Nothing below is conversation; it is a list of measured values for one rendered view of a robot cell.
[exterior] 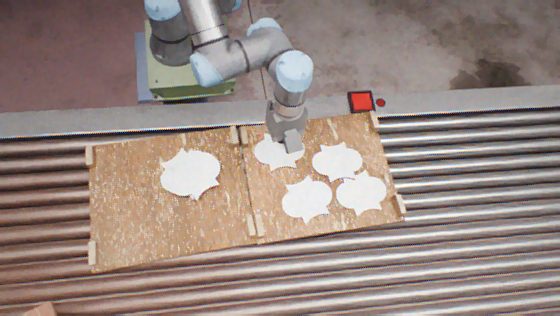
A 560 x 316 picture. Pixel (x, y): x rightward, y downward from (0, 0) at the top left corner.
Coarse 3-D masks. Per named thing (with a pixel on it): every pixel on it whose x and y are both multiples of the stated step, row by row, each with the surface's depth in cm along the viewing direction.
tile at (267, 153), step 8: (264, 136) 128; (264, 144) 126; (272, 144) 127; (280, 144) 127; (256, 152) 125; (264, 152) 125; (272, 152) 125; (280, 152) 126; (296, 152) 126; (264, 160) 124; (272, 160) 124; (280, 160) 125; (288, 160) 125; (296, 160) 125; (272, 168) 123
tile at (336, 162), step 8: (320, 144) 128; (344, 144) 128; (320, 152) 127; (328, 152) 127; (336, 152) 127; (344, 152) 127; (352, 152) 127; (312, 160) 125; (320, 160) 125; (328, 160) 125; (336, 160) 126; (344, 160) 126; (352, 160) 126; (360, 160) 126; (320, 168) 124; (328, 168) 124; (336, 168) 124; (344, 168) 124; (352, 168) 125; (328, 176) 123; (336, 176) 123; (344, 176) 123; (352, 176) 123
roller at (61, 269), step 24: (288, 240) 118; (312, 240) 118; (336, 240) 119; (360, 240) 119; (384, 240) 120; (408, 240) 121; (432, 240) 122; (456, 240) 124; (48, 264) 110; (72, 264) 110; (168, 264) 113; (192, 264) 114
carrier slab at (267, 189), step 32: (256, 128) 129; (320, 128) 131; (352, 128) 132; (256, 160) 125; (384, 160) 128; (256, 192) 121; (288, 224) 118; (320, 224) 118; (352, 224) 119; (384, 224) 121
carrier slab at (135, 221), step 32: (224, 128) 128; (96, 160) 121; (128, 160) 122; (160, 160) 122; (224, 160) 124; (96, 192) 117; (128, 192) 118; (160, 192) 118; (224, 192) 120; (96, 224) 113; (128, 224) 114; (160, 224) 115; (192, 224) 115; (224, 224) 116; (128, 256) 111; (160, 256) 111
